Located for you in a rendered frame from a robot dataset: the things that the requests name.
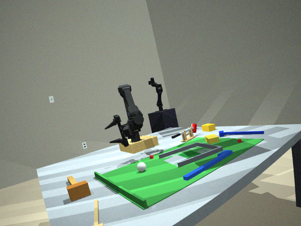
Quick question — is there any green flat mat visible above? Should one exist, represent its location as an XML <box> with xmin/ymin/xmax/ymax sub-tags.
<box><xmin>95</xmin><ymin>137</ymin><xmax>264</xmax><ymax>210</ymax></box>

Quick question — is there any white ball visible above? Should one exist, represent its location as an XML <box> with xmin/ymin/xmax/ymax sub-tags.
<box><xmin>137</xmin><ymin>162</ymin><xmax>146</xmax><ymax>172</ymax></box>

